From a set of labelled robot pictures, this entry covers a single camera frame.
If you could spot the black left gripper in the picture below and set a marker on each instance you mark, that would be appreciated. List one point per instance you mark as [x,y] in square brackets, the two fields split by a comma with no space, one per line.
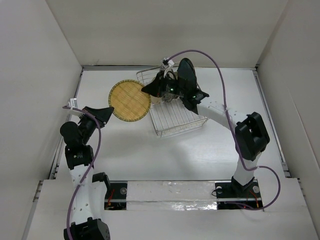
[102,115]

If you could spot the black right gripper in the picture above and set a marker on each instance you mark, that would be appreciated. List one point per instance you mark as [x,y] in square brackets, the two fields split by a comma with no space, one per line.
[155,88]

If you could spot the yellow woven round plate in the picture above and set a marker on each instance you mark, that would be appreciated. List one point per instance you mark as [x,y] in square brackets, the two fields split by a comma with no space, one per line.
[129,102]

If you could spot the dark teal square plate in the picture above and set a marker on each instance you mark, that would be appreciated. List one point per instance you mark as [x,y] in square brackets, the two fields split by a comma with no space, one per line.
[186,72]

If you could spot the cream plate with red marks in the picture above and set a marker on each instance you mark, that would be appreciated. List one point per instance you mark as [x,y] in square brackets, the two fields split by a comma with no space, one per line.
[156,100]

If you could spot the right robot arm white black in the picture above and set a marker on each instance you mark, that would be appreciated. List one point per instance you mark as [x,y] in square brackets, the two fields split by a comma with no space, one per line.
[249,130]

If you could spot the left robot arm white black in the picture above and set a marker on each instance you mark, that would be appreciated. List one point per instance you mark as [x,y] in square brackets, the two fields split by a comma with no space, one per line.
[84,214]

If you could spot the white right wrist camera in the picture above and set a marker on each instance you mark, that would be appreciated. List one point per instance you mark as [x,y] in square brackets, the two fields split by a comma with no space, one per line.
[167,64]

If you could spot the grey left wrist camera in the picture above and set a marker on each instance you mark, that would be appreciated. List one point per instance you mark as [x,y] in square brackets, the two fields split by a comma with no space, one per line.
[72,103]

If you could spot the silver wire dish rack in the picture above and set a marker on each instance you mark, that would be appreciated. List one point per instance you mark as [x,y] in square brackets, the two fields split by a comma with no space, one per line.
[170,118]

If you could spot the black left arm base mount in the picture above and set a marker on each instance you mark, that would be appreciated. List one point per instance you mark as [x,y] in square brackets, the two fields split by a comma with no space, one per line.
[116,197]

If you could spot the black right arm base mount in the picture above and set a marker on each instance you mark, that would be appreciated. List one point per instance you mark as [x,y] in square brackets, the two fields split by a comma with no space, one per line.
[232,196]

